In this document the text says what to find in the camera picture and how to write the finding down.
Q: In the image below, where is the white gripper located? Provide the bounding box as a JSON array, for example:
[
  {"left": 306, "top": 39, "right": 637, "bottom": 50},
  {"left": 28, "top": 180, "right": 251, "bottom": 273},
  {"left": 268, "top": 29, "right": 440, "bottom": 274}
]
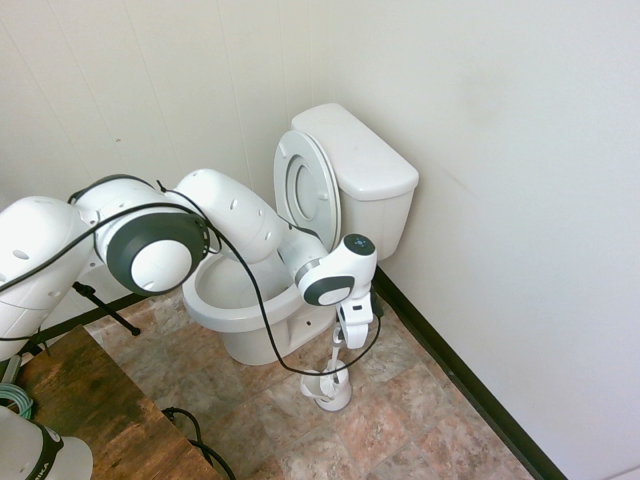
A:
[{"left": 331, "top": 298, "right": 374, "bottom": 351}]

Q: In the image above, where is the white toilet brush grey grip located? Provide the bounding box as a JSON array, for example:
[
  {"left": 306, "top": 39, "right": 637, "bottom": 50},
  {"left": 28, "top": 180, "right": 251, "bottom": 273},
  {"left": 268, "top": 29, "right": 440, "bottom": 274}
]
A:
[{"left": 318, "top": 324, "right": 348, "bottom": 401}]

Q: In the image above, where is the white toilet brush holder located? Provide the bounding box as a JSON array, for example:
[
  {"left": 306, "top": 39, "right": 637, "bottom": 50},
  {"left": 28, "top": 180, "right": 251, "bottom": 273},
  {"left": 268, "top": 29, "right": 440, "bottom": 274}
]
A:
[{"left": 299, "top": 368, "right": 353, "bottom": 412}]

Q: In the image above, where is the white toilet bowl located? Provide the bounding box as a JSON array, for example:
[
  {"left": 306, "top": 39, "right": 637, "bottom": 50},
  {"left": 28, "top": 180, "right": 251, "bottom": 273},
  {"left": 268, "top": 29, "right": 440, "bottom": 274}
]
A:
[{"left": 182, "top": 251, "right": 351, "bottom": 366}]

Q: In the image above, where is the white toilet tank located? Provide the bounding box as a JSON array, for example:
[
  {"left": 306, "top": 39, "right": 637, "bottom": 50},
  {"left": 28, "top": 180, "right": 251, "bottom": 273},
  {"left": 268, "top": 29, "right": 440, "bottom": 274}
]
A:
[{"left": 335, "top": 169, "right": 420, "bottom": 262}]

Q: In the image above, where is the white toilet seat lid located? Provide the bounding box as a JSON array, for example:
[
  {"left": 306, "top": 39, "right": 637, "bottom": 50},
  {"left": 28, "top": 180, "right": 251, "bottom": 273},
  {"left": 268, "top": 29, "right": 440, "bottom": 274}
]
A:
[{"left": 298, "top": 142, "right": 344, "bottom": 251}]

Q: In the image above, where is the white toilet seat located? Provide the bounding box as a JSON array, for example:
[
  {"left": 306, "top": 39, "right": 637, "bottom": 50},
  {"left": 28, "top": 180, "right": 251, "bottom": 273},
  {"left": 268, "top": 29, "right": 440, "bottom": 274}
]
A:
[{"left": 273, "top": 129, "right": 338, "bottom": 251}]

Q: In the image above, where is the white toilet tank lid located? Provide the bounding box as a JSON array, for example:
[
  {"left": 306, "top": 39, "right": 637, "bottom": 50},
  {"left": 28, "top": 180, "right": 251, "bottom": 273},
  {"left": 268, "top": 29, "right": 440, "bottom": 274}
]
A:
[{"left": 291, "top": 103, "right": 420, "bottom": 202}]

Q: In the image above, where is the black baseboard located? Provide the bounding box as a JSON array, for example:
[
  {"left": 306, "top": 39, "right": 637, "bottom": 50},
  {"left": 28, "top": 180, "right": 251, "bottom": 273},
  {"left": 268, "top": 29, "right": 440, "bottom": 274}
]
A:
[
  {"left": 372, "top": 263, "right": 570, "bottom": 480},
  {"left": 42, "top": 291, "right": 190, "bottom": 342}
]

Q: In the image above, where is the brown wooden table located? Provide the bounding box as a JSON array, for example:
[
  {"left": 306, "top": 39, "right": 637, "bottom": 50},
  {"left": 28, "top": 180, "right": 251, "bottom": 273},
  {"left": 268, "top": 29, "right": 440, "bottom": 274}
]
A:
[{"left": 14, "top": 323, "right": 224, "bottom": 480}]

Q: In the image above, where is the grey green cylindrical object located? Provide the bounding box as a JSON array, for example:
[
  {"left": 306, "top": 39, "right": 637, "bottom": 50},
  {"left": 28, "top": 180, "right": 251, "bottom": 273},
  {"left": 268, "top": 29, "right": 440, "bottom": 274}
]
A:
[{"left": 0, "top": 353, "right": 22, "bottom": 387}]

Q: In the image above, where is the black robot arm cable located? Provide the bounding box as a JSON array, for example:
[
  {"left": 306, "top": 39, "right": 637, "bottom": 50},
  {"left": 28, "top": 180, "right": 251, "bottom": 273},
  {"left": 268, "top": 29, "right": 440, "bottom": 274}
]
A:
[{"left": 0, "top": 181, "right": 387, "bottom": 375}]

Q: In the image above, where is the black cable under table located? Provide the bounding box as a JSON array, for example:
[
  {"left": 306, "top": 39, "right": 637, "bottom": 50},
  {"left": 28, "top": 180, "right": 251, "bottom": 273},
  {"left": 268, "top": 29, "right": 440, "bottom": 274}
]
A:
[{"left": 162, "top": 406, "right": 236, "bottom": 480}]

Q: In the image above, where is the black camera tripod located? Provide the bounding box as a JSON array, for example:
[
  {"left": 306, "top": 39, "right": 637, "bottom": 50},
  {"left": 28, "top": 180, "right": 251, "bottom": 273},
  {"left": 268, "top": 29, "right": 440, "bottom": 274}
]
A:
[{"left": 19, "top": 281, "right": 142, "bottom": 358}]

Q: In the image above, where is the green coiled cable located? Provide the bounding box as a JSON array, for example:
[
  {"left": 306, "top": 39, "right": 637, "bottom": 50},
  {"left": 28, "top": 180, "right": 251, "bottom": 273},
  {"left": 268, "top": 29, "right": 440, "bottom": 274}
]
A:
[{"left": 0, "top": 382, "right": 36, "bottom": 422}]

